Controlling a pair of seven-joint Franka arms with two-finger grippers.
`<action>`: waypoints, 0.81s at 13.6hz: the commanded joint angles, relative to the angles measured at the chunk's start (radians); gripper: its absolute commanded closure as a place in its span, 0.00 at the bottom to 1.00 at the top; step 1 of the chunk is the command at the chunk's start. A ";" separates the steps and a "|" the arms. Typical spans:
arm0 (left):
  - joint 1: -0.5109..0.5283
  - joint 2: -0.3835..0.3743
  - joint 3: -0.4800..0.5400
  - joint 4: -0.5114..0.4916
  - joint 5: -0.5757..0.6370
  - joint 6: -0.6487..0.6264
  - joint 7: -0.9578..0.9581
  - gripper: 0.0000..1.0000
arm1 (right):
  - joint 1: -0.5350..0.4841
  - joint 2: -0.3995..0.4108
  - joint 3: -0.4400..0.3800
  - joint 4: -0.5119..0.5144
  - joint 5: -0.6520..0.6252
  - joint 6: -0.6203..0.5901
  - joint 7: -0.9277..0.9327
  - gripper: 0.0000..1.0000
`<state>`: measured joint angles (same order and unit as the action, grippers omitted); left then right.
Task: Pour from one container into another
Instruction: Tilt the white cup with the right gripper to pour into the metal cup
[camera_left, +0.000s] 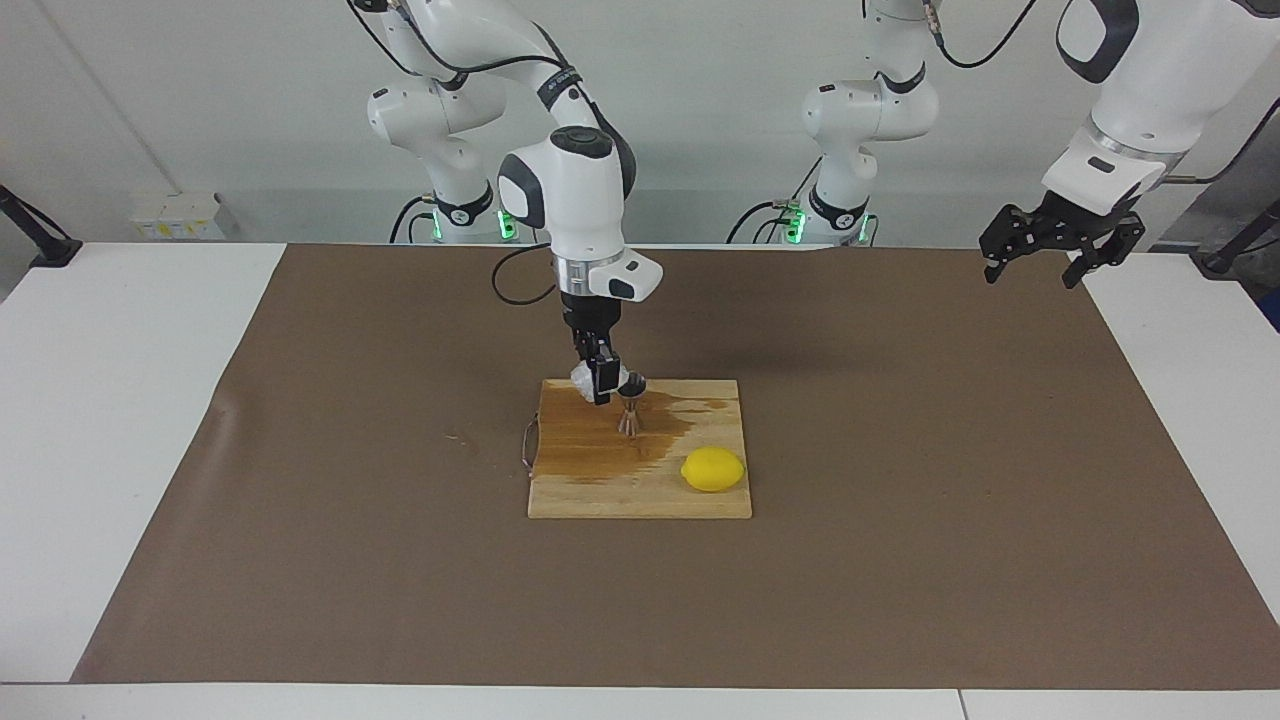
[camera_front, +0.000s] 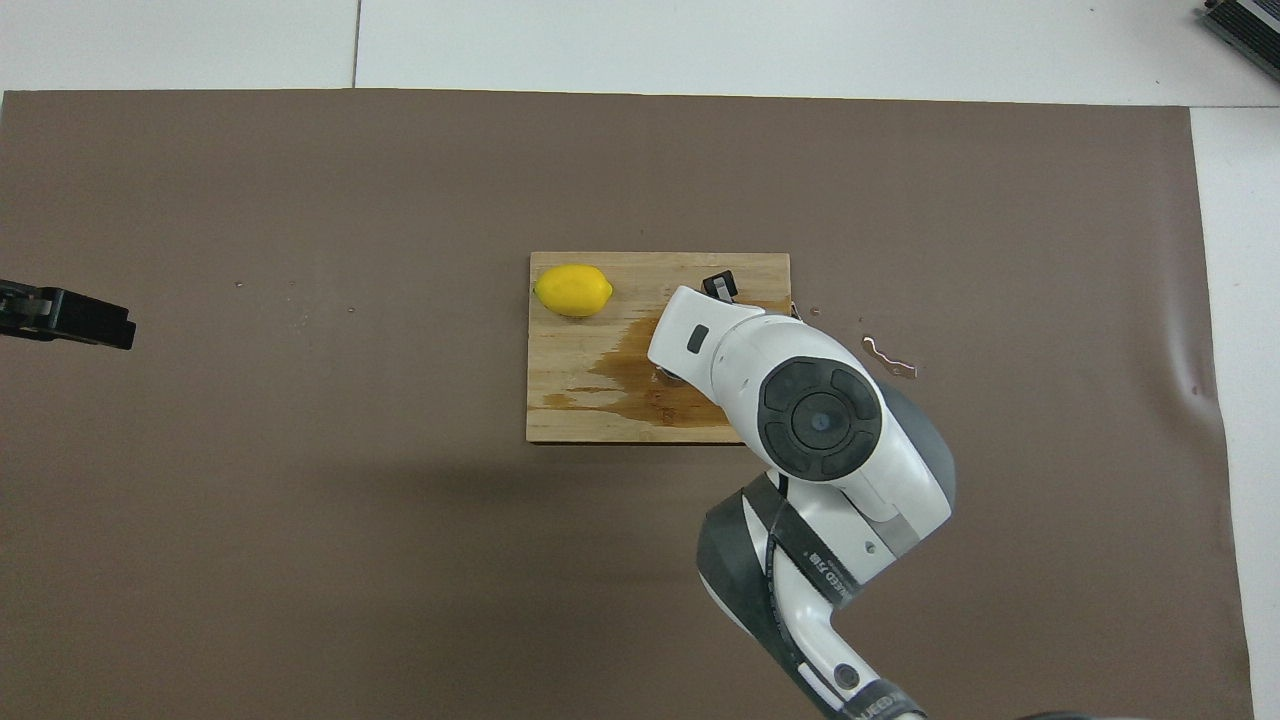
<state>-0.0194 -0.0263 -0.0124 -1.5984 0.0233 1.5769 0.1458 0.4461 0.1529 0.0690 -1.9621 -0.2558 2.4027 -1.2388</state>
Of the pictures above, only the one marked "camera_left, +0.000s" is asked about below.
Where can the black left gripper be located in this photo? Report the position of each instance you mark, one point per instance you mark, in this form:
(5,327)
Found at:
(1075,220)

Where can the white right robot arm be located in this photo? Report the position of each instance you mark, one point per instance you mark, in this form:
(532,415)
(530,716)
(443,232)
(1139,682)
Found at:
(575,200)

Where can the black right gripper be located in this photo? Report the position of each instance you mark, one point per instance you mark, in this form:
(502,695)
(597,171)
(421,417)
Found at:
(592,315)

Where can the steel jigger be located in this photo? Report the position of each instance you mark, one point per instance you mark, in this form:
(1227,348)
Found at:
(628,420)

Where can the clear plastic cup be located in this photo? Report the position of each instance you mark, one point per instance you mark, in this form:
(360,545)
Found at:
(580,380)

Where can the wooden cutting board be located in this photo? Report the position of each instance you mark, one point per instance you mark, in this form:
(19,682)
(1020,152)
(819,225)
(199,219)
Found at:
(640,495)

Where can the black clamp stand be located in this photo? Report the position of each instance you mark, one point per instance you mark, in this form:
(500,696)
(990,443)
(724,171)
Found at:
(1222,262)
(55,250)

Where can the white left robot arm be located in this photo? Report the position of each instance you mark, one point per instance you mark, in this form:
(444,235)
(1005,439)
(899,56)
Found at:
(1160,90)

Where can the brown table mat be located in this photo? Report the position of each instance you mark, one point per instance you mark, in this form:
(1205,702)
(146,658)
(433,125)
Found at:
(400,580)

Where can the yellow lemon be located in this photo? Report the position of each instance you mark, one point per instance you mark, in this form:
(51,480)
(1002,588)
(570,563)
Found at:
(712,470)

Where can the white yellow power strip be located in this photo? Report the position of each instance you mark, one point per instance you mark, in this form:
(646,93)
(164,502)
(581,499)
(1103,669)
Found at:
(170,225)

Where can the blue object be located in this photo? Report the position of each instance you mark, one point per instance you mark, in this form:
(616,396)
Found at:
(1274,310)

